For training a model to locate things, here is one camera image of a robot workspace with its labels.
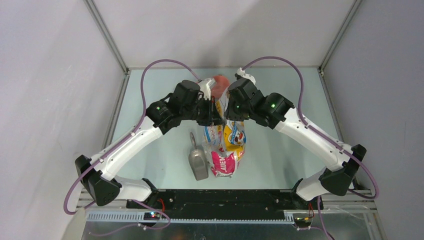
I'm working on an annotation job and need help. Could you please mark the metal food scoop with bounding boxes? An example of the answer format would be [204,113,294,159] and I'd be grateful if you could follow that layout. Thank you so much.
[188,132,209,181]

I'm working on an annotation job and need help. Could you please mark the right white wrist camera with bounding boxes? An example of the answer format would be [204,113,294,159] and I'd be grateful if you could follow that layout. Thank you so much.
[235,67,256,85]

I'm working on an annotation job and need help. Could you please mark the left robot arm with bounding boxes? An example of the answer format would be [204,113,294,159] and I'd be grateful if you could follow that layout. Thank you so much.
[75,78,225,208]

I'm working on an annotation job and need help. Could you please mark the empty pink bowl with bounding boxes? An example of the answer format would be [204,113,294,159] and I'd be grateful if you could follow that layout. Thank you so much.
[210,75,230,99]

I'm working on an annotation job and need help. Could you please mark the cat food bag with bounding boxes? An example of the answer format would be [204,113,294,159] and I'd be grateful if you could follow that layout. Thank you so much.
[202,86,248,179]

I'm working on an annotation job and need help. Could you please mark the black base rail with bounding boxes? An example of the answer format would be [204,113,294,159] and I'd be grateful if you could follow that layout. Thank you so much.
[144,189,324,221]

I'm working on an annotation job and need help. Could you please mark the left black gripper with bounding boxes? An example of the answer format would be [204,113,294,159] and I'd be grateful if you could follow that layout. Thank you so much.
[181,96,225,127]

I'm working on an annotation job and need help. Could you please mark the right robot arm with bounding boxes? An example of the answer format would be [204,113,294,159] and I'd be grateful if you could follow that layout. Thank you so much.
[224,78,367,209]

